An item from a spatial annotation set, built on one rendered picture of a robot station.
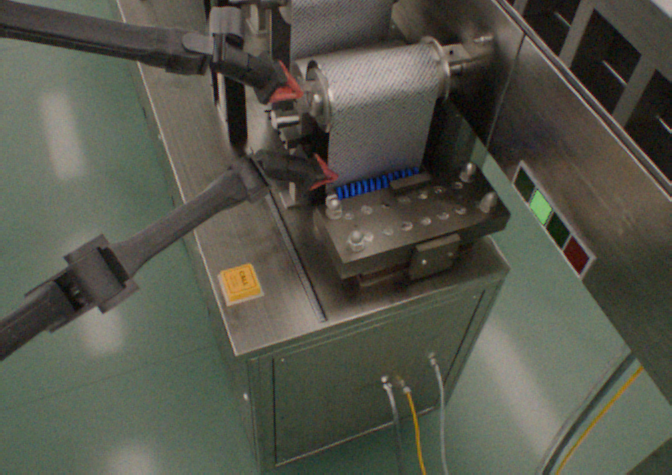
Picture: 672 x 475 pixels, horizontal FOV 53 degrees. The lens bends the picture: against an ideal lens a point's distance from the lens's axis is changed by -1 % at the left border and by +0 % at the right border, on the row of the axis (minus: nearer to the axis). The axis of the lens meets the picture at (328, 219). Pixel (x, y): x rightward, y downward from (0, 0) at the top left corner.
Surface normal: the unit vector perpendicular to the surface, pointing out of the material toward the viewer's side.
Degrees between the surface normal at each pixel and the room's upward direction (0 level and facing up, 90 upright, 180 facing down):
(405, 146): 90
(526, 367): 0
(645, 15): 90
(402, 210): 0
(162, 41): 28
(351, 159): 90
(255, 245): 0
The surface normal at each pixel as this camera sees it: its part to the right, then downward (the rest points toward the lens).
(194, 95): 0.05, -0.61
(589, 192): -0.93, 0.26
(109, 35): 0.35, -0.25
